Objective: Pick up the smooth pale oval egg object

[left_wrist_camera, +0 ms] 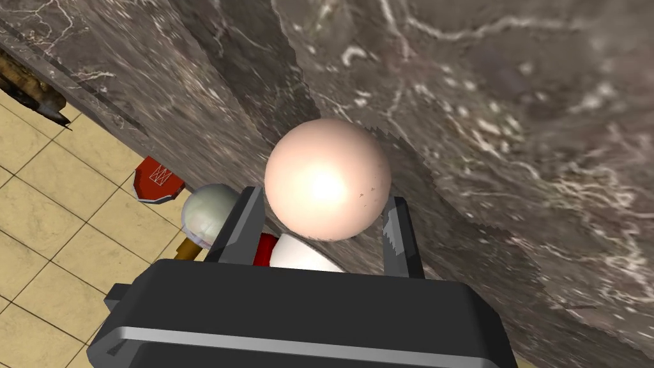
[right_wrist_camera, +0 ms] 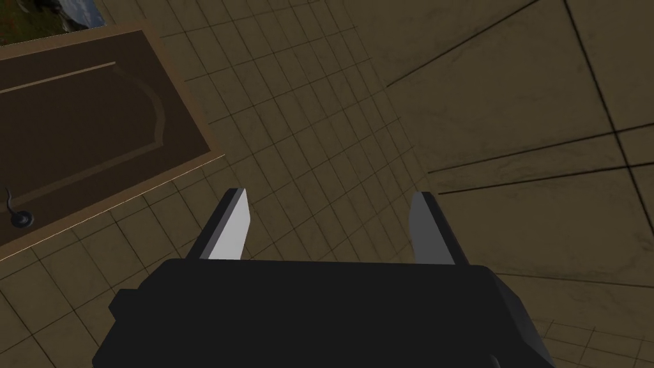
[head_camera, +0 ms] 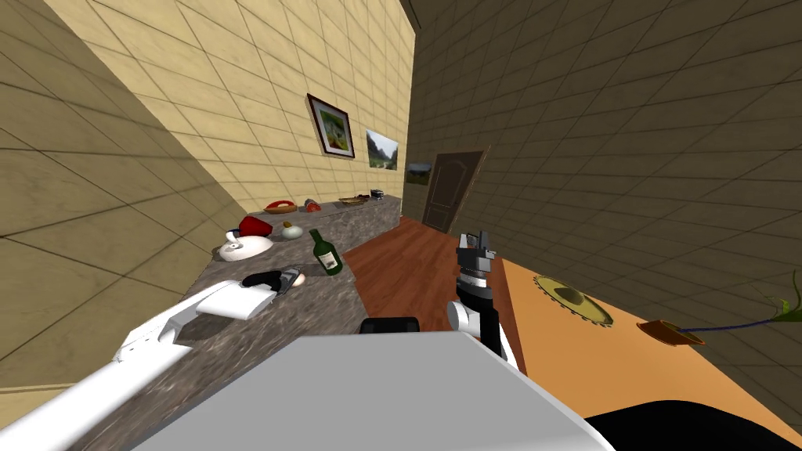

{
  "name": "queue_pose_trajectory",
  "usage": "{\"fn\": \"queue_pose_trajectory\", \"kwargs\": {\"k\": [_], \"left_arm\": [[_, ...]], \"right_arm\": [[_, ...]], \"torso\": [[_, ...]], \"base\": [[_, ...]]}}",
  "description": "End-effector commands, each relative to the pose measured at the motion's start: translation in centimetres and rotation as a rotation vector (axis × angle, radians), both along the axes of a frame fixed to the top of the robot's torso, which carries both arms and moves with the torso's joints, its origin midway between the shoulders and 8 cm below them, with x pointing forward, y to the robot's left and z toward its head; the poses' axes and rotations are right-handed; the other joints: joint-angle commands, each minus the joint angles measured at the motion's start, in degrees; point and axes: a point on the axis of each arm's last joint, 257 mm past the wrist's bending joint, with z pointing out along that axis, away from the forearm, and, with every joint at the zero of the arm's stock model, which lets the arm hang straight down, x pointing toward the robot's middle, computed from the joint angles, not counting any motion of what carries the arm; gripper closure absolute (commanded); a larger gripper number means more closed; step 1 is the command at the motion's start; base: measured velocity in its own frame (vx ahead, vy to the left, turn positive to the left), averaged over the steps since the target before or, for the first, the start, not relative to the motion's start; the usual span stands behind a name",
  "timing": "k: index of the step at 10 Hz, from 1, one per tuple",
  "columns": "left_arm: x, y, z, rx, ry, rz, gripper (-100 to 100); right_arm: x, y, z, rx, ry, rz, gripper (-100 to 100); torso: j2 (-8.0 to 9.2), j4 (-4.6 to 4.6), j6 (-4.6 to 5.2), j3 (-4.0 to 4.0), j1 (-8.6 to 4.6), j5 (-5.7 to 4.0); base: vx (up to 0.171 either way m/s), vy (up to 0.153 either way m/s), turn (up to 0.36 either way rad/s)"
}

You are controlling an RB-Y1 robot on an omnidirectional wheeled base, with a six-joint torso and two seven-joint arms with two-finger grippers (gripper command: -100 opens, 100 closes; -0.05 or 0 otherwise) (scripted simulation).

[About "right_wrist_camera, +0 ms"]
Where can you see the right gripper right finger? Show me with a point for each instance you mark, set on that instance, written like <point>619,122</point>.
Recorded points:
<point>433,232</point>

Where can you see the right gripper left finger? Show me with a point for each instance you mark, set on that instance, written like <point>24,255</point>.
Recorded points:
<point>231,230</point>

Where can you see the dark brown door leaf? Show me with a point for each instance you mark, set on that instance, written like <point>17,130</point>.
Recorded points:
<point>87,128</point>

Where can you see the landscape picture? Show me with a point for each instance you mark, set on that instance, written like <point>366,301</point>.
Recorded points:
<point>46,14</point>

